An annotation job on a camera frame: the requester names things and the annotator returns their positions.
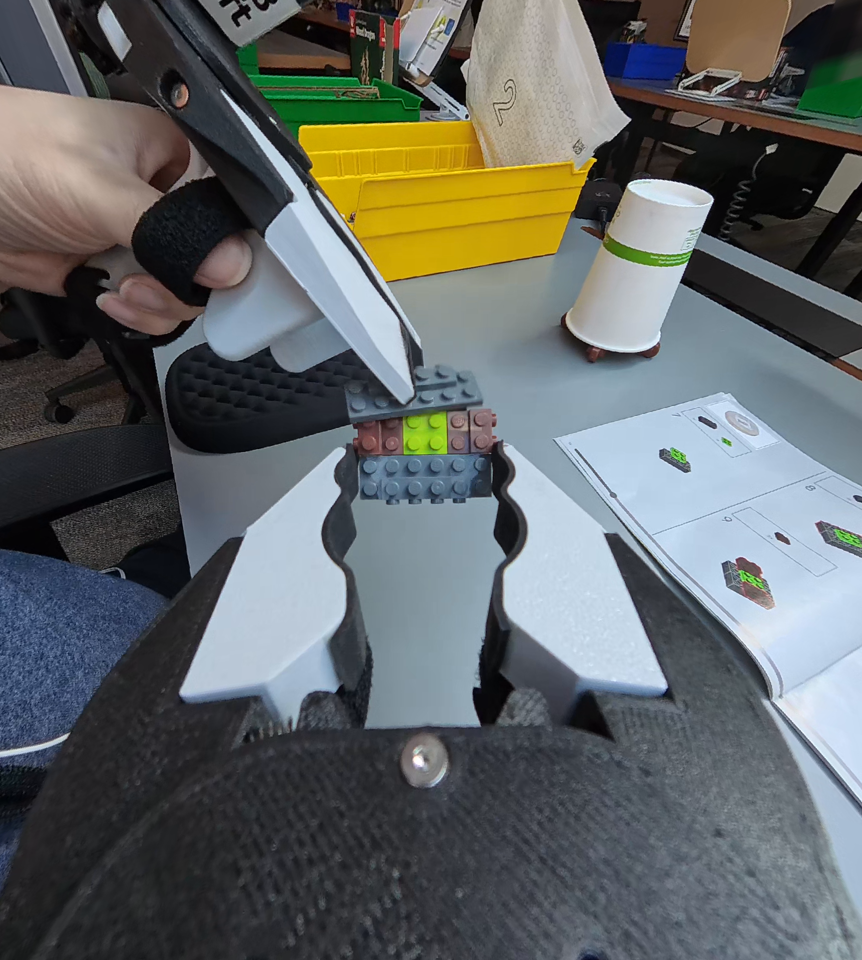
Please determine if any small black device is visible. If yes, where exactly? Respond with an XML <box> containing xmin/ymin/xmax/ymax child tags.
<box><xmin>575</xmin><ymin>178</ymin><xmax>627</xmax><ymax>223</ymax></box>

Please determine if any wooden table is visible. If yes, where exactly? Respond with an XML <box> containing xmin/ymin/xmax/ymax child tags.
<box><xmin>607</xmin><ymin>75</ymin><xmax>862</xmax><ymax>301</ymax></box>

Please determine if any tan board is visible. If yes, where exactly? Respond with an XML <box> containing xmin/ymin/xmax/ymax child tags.
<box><xmin>684</xmin><ymin>0</ymin><xmax>792</xmax><ymax>84</ymax></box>

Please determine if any white paper bag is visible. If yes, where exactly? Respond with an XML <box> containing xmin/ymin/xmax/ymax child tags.
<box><xmin>463</xmin><ymin>0</ymin><xmax>632</xmax><ymax>171</ymax></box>

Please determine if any green plastic bin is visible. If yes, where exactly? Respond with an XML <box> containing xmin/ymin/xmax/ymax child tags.
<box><xmin>798</xmin><ymin>71</ymin><xmax>862</xmax><ymax>119</ymax></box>
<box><xmin>239</xmin><ymin>45</ymin><xmax>424</xmax><ymax>140</ymax></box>

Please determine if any multicoloured brick assembly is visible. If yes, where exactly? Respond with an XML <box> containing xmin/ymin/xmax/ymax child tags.
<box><xmin>352</xmin><ymin>408</ymin><xmax>498</xmax><ymax>505</ymax></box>

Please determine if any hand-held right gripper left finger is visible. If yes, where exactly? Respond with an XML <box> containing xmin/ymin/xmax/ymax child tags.
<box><xmin>178</xmin><ymin>444</ymin><xmax>372</xmax><ymax>727</ymax></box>

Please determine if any green toy box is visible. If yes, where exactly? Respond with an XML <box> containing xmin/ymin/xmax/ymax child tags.
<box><xmin>348</xmin><ymin>7</ymin><xmax>402</xmax><ymax>87</ymax></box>

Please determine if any person's left hand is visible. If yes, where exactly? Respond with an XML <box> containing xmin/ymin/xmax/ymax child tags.
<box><xmin>0</xmin><ymin>77</ymin><xmax>255</xmax><ymax>337</ymax></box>

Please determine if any white paper cup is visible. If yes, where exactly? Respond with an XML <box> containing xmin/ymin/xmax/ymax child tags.
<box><xmin>564</xmin><ymin>178</ymin><xmax>714</xmax><ymax>355</ymax></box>

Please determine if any yellow plastic bin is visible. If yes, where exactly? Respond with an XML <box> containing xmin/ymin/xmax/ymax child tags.
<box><xmin>298</xmin><ymin>120</ymin><xmax>595</xmax><ymax>283</ymax></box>

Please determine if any blue plastic bin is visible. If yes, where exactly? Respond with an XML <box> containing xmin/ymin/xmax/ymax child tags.
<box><xmin>603</xmin><ymin>41</ymin><xmax>690</xmax><ymax>81</ymax></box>

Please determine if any black dimpled armrest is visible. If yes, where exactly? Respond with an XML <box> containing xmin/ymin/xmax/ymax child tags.
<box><xmin>164</xmin><ymin>343</ymin><xmax>375</xmax><ymax>456</ymax></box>

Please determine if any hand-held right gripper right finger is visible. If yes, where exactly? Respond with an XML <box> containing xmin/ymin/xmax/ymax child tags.
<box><xmin>476</xmin><ymin>441</ymin><xmax>669</xmax><ymax>723</ymax></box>

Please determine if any dark grey brick plate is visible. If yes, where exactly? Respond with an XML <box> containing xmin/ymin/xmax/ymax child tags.
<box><xmin>346</xmin><ymin>365</ymin><xmax>486</xmax><ymax>423</ymax></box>

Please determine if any brown brick base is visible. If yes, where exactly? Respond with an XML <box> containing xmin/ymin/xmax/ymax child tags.
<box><xmin>560</xmin><ymin>311</ymin><xmax>663</xmax><ymax>363</ymax></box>

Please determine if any black desk mat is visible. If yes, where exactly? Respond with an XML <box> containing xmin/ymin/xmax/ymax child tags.
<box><xmin>682</xmin><ymin>251</ymin><xmax>862</xmax><ymax>360</ymax></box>

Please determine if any black office chair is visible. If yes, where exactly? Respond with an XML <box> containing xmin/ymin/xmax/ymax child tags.
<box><xmin>0</xmin><ymin>423</ymin><xmax>177</xmax><ymax>545</ymax></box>

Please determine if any instruction booklet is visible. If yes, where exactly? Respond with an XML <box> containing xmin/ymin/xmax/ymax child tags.
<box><xmin>554</xmin><ymin>392</ymin><xmax>862</xmax><ymax>864</ymax></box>

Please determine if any grey desk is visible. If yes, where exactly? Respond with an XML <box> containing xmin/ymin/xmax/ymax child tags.
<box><xmin>153</xmin><ymin>213</ymin><xmax>862</xmax><ymax>960</ymax></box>

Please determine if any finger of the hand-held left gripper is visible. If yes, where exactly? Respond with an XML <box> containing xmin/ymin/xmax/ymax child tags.
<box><xmin>223</xmin><ymin>91</ymin><xmax>426</xmax><ymax>408</ymax></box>

